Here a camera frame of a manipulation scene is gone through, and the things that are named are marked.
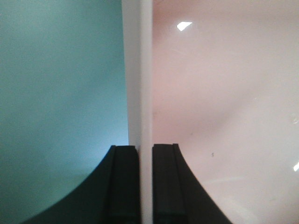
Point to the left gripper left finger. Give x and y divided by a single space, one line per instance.
109 195

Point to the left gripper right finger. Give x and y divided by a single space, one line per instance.
178 197

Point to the pink plastic bin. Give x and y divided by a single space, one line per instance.
221 79

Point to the green circular conveyor belt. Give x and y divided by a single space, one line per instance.
62 98

